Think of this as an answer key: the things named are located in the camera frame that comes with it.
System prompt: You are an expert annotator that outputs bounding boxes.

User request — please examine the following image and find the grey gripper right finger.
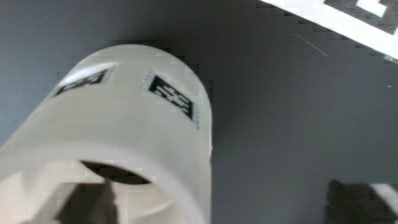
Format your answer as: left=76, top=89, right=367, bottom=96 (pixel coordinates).
left=323, top=180, right=398, bottom=224

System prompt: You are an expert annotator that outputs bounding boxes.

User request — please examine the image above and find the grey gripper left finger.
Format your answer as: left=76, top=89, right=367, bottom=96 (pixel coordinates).
left=54, top=183, right=116, bottom=224

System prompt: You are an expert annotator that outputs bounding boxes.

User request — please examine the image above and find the white lamp shade cone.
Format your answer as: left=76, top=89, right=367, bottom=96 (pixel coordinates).
left=0, top=44, right=211, bottom=224

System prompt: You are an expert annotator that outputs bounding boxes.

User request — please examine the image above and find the white marker sheet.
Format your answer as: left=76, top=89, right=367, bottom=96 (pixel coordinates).
left=259, top=0, right=398, bottom=64

